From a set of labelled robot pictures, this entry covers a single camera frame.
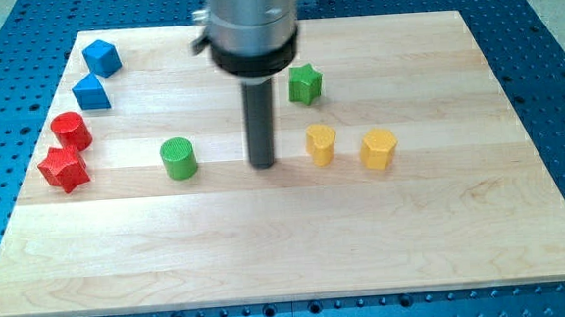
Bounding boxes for red star block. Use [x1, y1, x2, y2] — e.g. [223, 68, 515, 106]
[37, 145, 90, 193]

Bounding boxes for blue triangle block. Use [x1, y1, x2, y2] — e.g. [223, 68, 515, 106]
[72, 73, 111, 111]

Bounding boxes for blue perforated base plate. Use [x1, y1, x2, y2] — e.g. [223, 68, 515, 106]
[0, 0, 565, 317]

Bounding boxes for yellow hexagon block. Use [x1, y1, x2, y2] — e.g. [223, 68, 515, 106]
[360, 128, 397, 170]

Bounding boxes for red cylinder block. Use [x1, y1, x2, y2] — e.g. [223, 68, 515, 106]
[49, 111, 93, 151]

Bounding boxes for yellow heart block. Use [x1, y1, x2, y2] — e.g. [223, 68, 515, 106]
[305, 124, 336, 167]

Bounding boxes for green cylinder block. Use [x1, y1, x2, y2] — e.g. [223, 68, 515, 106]
[159, 137, 198, 181]

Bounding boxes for blue cube block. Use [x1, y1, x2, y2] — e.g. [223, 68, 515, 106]
[82, 40, 122, 78]

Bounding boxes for green star block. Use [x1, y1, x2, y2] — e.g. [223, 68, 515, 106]
[288, 64, 323, 106]

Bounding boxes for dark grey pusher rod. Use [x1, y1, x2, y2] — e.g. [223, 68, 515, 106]
[240, 77, 275, 170]

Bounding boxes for light wooden board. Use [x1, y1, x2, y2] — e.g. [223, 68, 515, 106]
[0, 11, 565, 317]

